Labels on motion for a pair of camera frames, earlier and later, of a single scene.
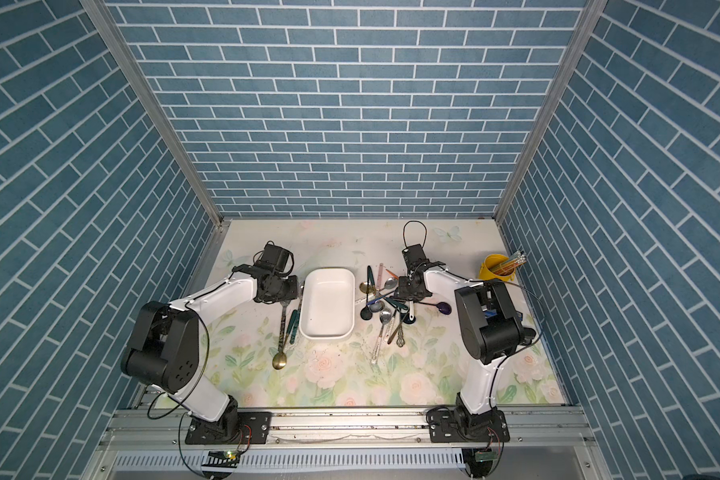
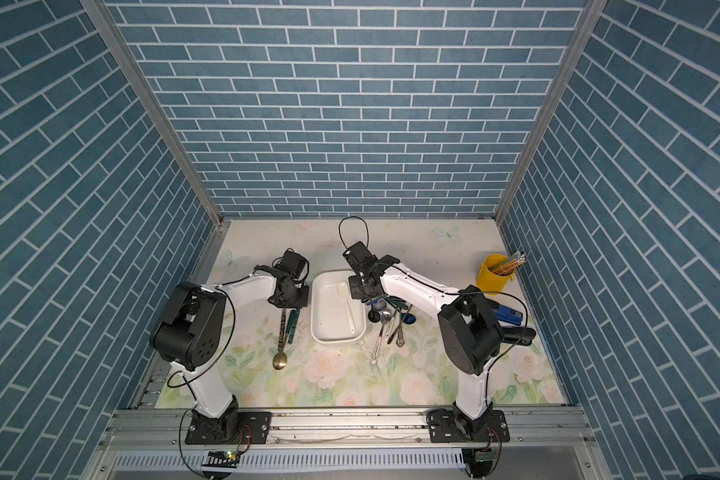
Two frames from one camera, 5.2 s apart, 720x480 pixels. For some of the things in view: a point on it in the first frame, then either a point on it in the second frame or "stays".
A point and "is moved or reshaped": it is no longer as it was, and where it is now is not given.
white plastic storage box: x=328 y=306 is moved or reshaped
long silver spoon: x=385 y=319 stays
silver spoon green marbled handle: x=280 y=359 stays
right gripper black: x=403 y=293 → x=355 y=292
